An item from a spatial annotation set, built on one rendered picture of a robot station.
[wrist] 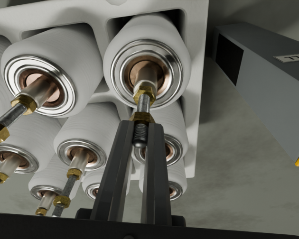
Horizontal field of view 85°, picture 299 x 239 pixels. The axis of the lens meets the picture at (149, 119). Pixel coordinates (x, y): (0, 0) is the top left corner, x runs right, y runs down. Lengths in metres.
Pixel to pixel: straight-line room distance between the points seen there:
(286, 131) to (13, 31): 0.35
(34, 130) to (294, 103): 0.35
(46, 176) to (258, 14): 0.55
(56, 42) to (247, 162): 0.73
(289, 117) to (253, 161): 0.58
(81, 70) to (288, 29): 0.44
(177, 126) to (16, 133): 0.25
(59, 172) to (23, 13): 0.28
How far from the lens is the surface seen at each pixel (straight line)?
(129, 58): 0.17
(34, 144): 0.32
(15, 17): 0.29
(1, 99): 0.28
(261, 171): 0.86
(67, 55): 0.20
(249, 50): 0.28
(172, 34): 0.17
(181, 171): 0.33
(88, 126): 0.26
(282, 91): 0.22
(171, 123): 0.23
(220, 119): 0.57
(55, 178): 0.39
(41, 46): 0.20
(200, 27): 0.24
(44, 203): 0.41
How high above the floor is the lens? 0.41
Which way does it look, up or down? 51 degrees down
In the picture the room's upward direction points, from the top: 177 degrees counter-clockwise
